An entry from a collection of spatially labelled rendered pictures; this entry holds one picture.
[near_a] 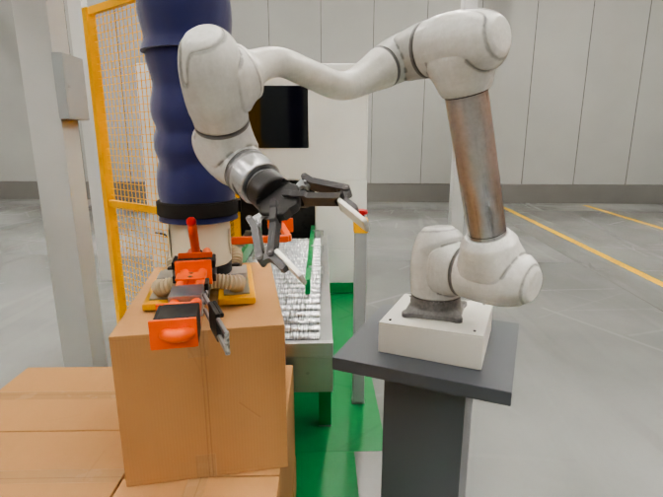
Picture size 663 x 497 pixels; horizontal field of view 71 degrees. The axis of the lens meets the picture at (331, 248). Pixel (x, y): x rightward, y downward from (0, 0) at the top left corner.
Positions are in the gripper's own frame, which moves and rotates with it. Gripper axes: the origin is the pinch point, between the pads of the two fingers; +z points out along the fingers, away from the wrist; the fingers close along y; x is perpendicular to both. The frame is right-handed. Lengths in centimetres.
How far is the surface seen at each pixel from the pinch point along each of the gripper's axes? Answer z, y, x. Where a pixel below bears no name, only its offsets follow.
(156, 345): -8.2, 30.8, -1.8
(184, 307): -12.3, 24.2, -3.6
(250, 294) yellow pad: -34, 13, -44
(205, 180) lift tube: -56, 4, -22
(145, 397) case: -26, 48, -39
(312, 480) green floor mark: -13, 41, -146
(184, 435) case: -17, 47, -49
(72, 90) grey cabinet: -201, 14, -56
